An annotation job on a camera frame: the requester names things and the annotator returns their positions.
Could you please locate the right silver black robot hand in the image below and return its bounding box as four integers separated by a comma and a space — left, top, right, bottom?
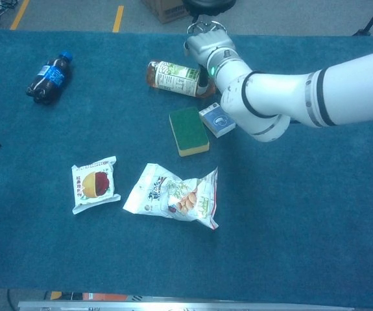
183, 28, 238, 95

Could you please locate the tea bottle white green label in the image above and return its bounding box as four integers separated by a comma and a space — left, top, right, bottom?
145, 59, 218, 99

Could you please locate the light blue card box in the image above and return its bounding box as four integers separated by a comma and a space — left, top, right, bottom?
199, 102, 237, 139

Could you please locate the green yellow sponge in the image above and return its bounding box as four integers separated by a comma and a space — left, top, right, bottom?
169, 106, 210, 157

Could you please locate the small white snack packet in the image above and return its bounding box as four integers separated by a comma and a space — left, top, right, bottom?
71, 155, 122, 215

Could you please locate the large white cracker bag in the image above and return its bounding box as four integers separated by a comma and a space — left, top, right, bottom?
122, 163, 220, 231

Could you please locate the cola bottle with blue cap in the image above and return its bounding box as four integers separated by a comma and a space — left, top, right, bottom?
25, 51, 74, 106

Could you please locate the black stool chrome base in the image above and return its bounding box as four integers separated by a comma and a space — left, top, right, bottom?
182, 0, 238, 36

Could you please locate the cardboard box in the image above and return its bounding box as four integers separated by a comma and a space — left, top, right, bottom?
140, 0, 193, 25

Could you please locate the blue felt table cloth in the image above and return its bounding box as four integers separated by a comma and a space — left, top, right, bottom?
0, 29, 373, 308

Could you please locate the orange floor box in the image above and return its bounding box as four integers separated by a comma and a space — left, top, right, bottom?
82, 292, 128, 301

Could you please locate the black floor cable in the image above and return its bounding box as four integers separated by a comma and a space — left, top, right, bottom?
6, 288, 17, 311

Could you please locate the aluminium frame rail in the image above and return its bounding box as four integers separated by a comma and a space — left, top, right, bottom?
17, 299, 355, 311

